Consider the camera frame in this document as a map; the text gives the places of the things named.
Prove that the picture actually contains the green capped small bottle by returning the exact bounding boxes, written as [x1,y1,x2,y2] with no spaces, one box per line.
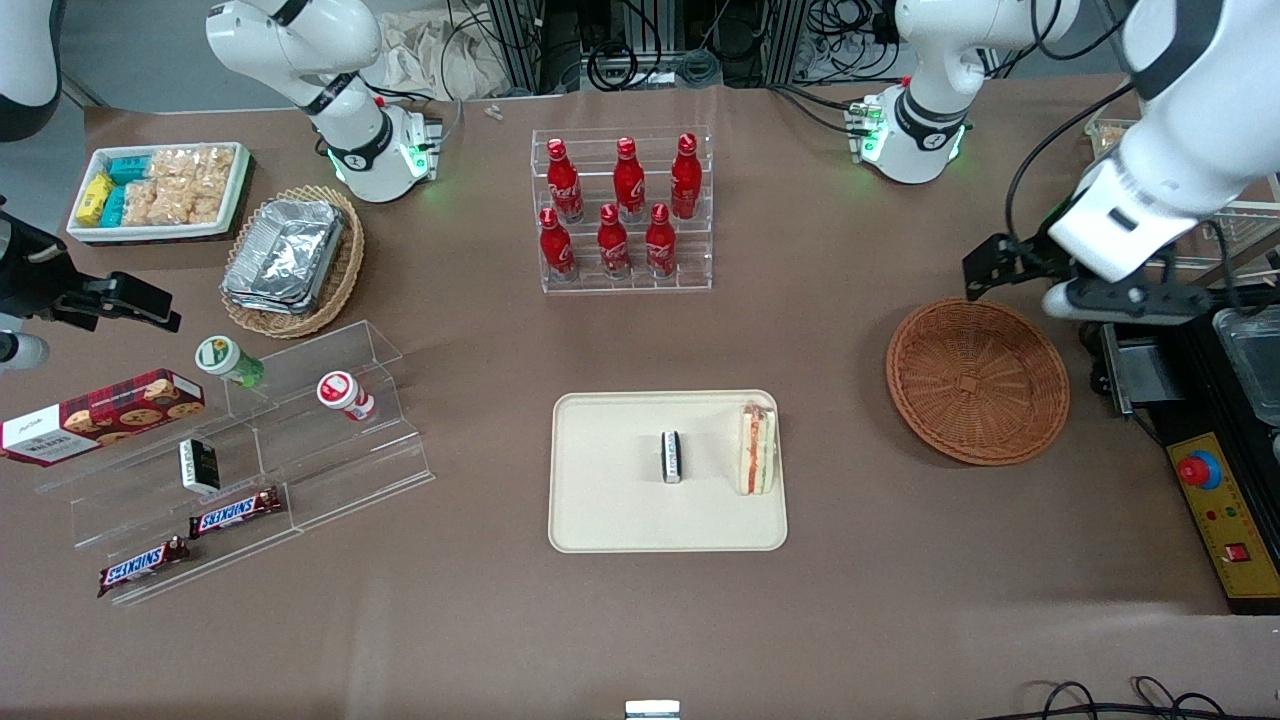
[194,336,267,391]

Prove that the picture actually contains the red tartan cookie box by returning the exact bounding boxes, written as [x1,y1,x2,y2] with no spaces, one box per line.
[0,369,207,468]

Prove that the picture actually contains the Snickers chocolate bar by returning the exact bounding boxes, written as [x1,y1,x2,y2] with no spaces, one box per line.
[96,537,192,599]
[188,487,285,541]

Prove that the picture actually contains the oval light wicker basket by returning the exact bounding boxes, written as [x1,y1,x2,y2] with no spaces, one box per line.
[219,185,366,341]

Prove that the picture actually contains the crumpled beige cloth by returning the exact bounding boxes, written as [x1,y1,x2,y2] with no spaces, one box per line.
[372,12,513,102]

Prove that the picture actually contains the triangular sandwich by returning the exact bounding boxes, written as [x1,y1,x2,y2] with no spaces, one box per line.
[738,401,779,498]

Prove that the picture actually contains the round brown wicker basket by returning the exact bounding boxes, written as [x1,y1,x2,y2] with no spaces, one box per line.
[886,297,1071,467]

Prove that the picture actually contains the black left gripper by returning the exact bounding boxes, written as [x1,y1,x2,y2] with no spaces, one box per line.
[963,212,1206,302]

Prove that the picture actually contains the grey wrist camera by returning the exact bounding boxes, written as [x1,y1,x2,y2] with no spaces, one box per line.
[0,333,49,373]
[1042,275,1215,324]

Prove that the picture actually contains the clear acrylic bottle rack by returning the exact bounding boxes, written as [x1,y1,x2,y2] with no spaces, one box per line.
[531,126,715,296]

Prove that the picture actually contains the red capped small bottle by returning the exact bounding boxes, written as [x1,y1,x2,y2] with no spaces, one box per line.
[316,371,378,423]

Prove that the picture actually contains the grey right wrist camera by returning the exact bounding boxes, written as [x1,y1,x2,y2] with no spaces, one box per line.
[0,333,49,373]

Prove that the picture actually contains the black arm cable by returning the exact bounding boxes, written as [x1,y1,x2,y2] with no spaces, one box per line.
[1004,80,1141,251]

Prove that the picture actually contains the black floor cables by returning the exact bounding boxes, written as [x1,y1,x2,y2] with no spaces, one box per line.
[985,676,1280,720]

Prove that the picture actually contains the clear acrylic stepped shelf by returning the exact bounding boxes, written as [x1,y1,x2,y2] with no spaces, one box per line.
[35,320,437,608]

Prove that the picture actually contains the beige rectangular tray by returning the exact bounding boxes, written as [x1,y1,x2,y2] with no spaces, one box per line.
[548,390,789,554]

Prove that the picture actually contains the clear plastic container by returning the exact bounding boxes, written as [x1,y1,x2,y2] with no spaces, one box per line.
[1212,306,1280,428]

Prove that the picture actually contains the stacked aluminium foil trays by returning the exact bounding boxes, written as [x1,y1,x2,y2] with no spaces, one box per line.
[221,198,347,317]

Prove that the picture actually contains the grey metal bracket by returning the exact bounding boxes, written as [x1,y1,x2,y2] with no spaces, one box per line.
[1099,324,1187,418]

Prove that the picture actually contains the small black carton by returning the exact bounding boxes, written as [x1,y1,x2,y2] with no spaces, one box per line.
[178,438,222,498]

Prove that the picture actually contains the white rectangular snack bin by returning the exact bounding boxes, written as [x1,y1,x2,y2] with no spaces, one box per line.
[66,142,252,247]

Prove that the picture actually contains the red cola bottle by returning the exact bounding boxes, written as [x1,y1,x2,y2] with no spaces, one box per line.
[546,138,585,224]
[539,207,578,284]
[596,204,632,281]
[670,133,703,222]
[612,136,647,224]
[644,203,679,280]

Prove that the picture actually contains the red emergency stop button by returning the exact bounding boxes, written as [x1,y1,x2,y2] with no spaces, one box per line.
[1177,451,1224,492]

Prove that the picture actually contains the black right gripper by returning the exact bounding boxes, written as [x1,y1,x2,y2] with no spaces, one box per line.
[0,212,184,334]

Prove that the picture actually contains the aluminium frame post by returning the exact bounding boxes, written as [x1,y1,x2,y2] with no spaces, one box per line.
[765,0,813,89]
[488,0,563,97]

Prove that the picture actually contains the black machine base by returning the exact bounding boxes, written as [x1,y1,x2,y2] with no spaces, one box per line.
[1090,300,1280,471]

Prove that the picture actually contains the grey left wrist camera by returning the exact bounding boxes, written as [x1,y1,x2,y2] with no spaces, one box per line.
[1042,275,1215,324]

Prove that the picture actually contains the clear bag of crackers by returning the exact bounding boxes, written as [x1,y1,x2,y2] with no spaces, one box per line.
[121,179,163,228]
[155,182,227,227]
[148,147,237,191]

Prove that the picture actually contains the yellow black control box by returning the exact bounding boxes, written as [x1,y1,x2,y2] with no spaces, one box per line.
[1166,432,1280,615]

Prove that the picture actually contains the coiled black cable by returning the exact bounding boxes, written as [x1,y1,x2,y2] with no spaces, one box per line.
[586,42,643,93]

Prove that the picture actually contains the yellow snack packet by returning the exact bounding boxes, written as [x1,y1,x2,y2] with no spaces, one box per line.
[76,172,115,227]

